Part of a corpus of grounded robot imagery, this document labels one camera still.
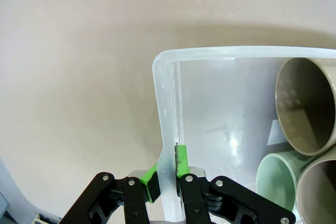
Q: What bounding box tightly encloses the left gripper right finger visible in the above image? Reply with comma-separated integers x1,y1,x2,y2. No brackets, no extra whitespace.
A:
174,144,296,224

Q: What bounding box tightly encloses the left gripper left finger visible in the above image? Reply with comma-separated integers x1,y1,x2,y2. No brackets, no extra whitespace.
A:
59,162,161,224

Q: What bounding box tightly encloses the mint green cup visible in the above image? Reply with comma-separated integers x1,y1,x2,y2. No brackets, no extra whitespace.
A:
256,151,320,211

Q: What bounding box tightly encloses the white perforated plastic basket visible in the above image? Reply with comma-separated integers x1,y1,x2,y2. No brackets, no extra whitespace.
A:
152,46,336,224

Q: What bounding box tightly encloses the taupe cup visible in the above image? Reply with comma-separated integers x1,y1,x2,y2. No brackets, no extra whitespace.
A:
295,145,336,224
274,57,336,156

